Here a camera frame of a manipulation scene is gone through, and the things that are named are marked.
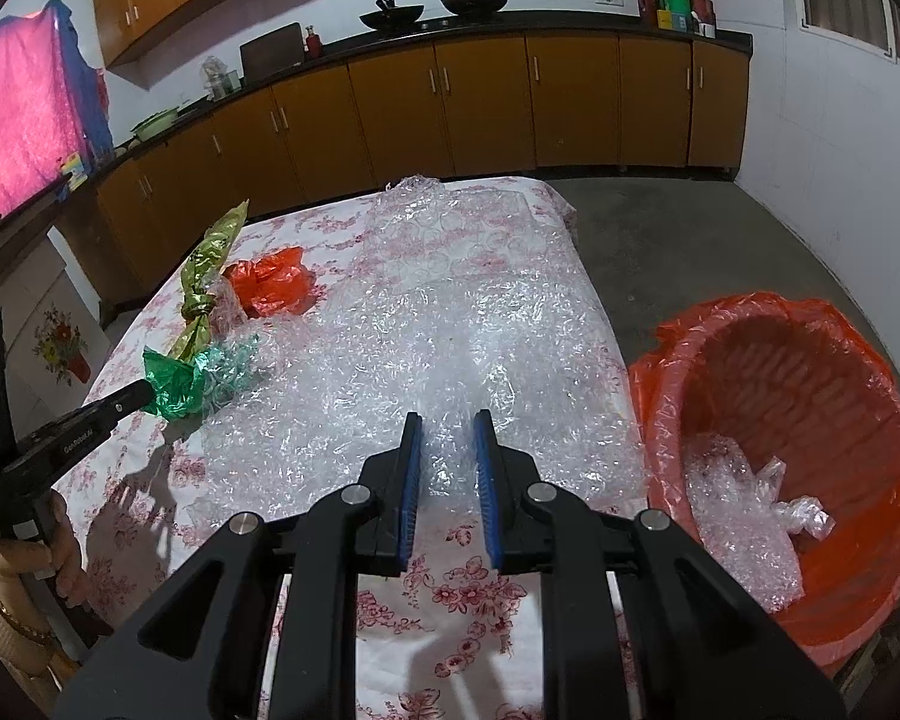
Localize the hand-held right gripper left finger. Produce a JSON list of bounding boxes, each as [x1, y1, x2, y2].
[[52, 411, 425, 720]]

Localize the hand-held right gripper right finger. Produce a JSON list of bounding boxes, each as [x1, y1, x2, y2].
[[471, 409, 848, 720]]

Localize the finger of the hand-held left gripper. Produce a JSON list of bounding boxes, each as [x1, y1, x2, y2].
[[75, 379, 157, 430]]

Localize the large clear bubble wrap sheet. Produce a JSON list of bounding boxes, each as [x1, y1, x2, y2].
[[195, 174, 646, 533]]

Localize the white plastic bag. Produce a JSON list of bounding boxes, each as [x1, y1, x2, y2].
[[754, 456, 837, 541]]

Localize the orange lined bin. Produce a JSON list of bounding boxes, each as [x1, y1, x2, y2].
[[628, 291, 900, 680]]

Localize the person's left hand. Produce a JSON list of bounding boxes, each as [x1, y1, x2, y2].
[[0, 493, 92, 608]]

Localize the floral tablecloth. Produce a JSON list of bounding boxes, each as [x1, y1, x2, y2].
[[49, 176, 646, 720]]

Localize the cream cabinet with flower picture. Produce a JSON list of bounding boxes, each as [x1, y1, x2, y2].
[[0, 217, 113, 406]]

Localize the gold bangle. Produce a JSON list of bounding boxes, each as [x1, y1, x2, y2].
[[0, 585, 57, 650]]

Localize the gold green foil wrapper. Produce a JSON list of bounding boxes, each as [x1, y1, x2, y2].
[[166, 199, 250, 365]]

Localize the orange plastic bag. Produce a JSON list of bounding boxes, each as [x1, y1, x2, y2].
[[223, 246, 314, 320]]

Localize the crumpled clear bubble wrap piece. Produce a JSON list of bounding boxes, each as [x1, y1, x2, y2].
[[679, 431, 807, 612]]

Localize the green bowl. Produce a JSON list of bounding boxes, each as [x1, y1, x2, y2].
[[130, 109, 181, 142]]

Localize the pink curtain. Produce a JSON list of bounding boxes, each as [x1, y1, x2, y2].
[[0, 4, 95, 218]]

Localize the blue cloth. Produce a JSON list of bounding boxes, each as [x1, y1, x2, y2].
[[49, 0, 115, 158]]

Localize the clear jar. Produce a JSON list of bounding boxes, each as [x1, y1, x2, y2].
[[201, 56, 242, 100]]

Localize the brown board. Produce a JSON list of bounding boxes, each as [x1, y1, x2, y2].
[[240, 22, 305, 80]]

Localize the yellow lower kitchen cabinets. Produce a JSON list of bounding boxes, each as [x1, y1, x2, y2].
[[52, 30, 751, 316]]

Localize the black open wok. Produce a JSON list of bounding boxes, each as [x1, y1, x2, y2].
[[358, 0, 426, 31]]

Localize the black kitchen countertop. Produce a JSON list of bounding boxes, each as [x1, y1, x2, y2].
[[60, 11, 755, 188]]

